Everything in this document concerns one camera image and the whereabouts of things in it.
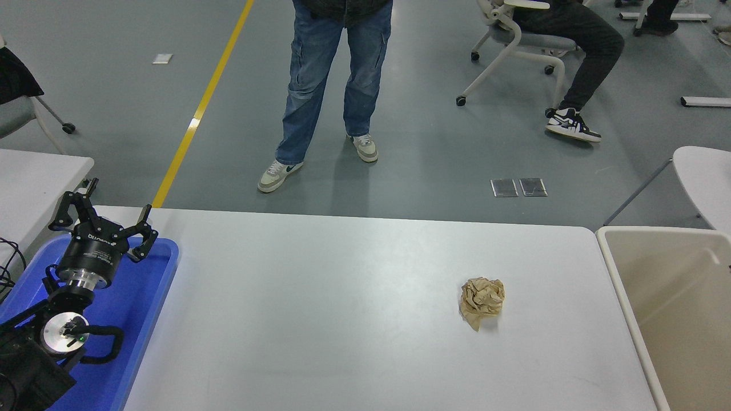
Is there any black cable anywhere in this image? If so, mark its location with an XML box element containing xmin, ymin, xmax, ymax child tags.
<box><xmin>0</xmin><ymin>237</ymin><xmax>27</xmax><ymax>303</ymax></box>

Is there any grey white-framed chair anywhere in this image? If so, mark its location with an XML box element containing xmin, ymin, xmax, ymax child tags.
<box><xmin>456</xmin><ymin>0</ymin><xmax>583</xmax><ymax>109</ymax></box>

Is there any tan paper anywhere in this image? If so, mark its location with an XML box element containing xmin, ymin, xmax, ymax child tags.
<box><xmin>460</xmin><ymin>277</ymin><xmax>507</xmax><ymax>333</ymax></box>

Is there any white round table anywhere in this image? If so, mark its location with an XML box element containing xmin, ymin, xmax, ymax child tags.
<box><xmin>604</xmin><ymin>146</ymin><xmax>731</xmax><ymax>235</ymax></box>

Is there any grey chair with castors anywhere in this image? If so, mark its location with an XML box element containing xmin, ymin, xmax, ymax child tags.
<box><xmin>0</xmin><ymin>34</ymin><xmax>76</xmax><ymax>155</ymax></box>

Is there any black garment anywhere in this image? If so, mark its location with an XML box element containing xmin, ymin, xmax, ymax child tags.
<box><xmin>0</xmin><ymin>47</ymin><xmax>45</xmax><ymax>105</ymax></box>

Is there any large pale bin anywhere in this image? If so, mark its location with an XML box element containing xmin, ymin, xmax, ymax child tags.
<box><xmin>596</xmin><ymin>226</ymin><xmax>731</xmax><ymax>411</ymax></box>

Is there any white rectangular side table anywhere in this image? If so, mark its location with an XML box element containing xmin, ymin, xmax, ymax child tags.
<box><xmin>0</xmin><ymin>148</ymin><xmax>95</xmax><ymax>269</ymax></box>

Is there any left gripper body black drum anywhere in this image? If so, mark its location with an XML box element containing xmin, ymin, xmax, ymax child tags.
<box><xmin>56</xmin><ymin>225</ymin><xmax>130</xmax><ymax>279</ymax></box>

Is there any blue plastic tray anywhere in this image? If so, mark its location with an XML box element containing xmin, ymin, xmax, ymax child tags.
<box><xmin>0</xmin><ymin>234</ymin><xmax>180</xmax><ymax>411</ymax></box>

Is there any white stand base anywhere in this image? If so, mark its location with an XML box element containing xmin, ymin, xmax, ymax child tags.
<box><xmin>620</xmin><ymin>11</ymin><xmax>712</xmax><ymax>22</ymax></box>

